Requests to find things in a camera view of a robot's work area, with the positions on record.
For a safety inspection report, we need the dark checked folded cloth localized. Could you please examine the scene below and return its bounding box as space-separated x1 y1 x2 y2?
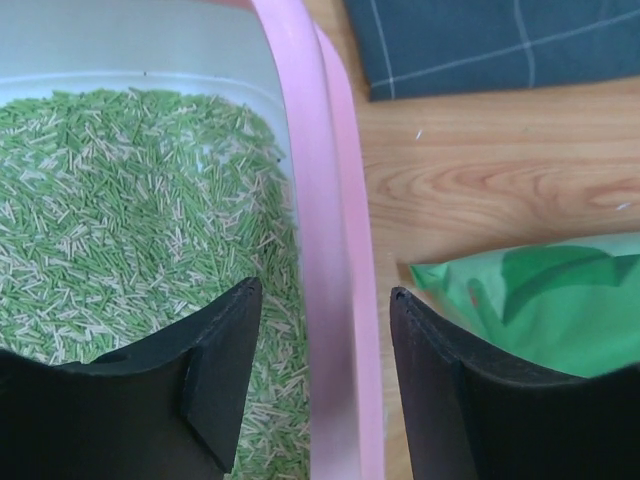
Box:
345 0 639 101

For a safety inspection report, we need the green litter bag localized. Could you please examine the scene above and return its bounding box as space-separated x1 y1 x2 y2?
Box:
409 233 639 378

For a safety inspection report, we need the green cat litter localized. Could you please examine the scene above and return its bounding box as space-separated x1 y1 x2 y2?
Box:
1 88 310 479

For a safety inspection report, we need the pink litter box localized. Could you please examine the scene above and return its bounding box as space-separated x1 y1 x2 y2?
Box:
1 1 385 479

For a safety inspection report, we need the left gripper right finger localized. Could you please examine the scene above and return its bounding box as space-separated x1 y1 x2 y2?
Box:
390 287 639 480

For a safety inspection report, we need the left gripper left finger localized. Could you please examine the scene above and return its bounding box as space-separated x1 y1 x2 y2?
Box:
1 278 262 480

